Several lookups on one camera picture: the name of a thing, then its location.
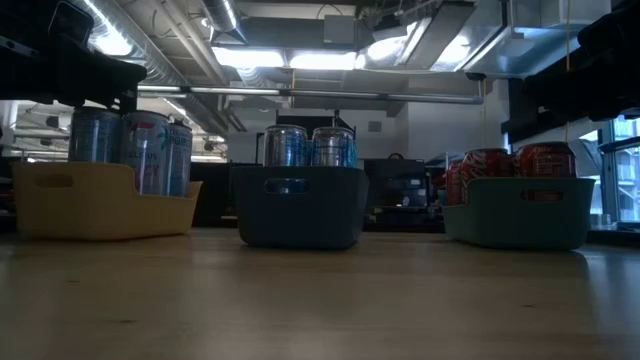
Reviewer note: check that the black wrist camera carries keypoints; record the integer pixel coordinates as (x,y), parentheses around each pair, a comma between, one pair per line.
(610,35)
(70,25)

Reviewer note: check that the dark blue plastic bin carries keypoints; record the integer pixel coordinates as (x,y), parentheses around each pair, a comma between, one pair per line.
(300,220)

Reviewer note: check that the green plastic bin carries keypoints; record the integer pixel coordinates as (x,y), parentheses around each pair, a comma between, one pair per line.
(525,220)

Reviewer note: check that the grey ceiling box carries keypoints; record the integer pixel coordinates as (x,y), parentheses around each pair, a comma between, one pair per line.
(339,29)

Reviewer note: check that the ceiling light panel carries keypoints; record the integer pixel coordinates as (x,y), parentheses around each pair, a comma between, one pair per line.
(320,61)

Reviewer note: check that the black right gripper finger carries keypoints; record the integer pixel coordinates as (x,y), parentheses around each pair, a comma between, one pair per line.
(545,95)

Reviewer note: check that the long horizontal ceiling pipe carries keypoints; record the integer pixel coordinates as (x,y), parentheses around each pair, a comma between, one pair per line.
(325,93)

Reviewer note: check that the black countertop appliance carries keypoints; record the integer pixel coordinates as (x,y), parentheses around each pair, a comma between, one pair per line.
(400,192)

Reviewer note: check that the ribbed silver air duct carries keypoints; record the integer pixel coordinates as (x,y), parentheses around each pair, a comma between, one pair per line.
(150,55)

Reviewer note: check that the tall white slim can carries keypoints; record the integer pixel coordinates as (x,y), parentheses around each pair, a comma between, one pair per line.
(181,160)
(95,137)
(145,155)

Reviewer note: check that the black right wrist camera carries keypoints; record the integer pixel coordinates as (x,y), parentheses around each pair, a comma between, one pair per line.
(610,35)

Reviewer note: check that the dome security camera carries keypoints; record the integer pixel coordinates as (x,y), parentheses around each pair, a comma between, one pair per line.
(475,76)

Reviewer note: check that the round silver air duct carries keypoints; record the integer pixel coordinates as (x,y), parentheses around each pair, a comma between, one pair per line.
(222,15)

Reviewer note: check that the window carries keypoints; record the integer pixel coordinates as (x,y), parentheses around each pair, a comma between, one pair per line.
(625,175)

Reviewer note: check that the blue silver energy drink can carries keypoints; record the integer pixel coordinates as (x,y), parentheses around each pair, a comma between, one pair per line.
(285,147)
(334,148)
(310,155)

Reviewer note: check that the yellow plastic bin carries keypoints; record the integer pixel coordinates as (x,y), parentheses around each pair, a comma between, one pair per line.
(75,210)

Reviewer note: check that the grey wall vent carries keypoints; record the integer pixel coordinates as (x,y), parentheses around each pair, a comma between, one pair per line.
(375,126)

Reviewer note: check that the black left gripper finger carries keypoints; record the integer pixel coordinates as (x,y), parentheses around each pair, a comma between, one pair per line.
(127,82)

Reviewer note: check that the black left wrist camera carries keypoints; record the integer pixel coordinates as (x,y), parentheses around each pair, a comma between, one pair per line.
(70,25)

